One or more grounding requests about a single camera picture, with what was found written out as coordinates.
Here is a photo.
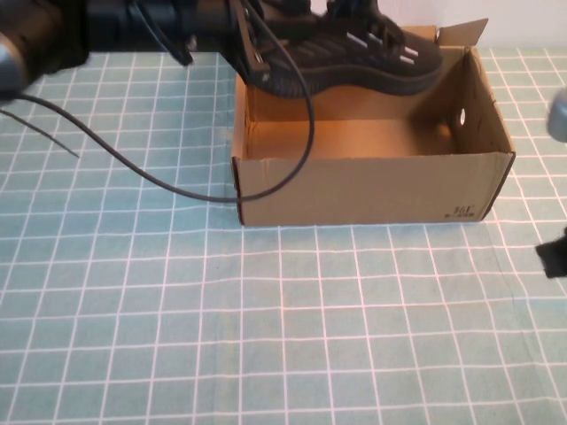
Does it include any green white checkered tablecloth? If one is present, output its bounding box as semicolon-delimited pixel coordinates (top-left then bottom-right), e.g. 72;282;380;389
0;47;567;425

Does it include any brown cardboard shoe box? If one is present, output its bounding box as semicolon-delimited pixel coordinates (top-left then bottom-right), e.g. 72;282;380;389
229;18;516;227

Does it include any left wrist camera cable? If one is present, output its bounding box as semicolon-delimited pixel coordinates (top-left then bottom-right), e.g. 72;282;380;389
19;0;316;205

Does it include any black zip tie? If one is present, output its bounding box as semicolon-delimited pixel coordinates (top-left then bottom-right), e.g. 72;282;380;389
0;109;81;159

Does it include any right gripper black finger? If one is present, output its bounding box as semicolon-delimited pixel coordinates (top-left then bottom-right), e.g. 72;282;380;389
534;224;567;281

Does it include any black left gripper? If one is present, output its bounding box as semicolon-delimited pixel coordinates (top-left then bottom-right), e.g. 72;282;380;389
216;0;271;67

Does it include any black sneaker shoe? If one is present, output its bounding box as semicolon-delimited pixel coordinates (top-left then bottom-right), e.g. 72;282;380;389
260;0;444;97

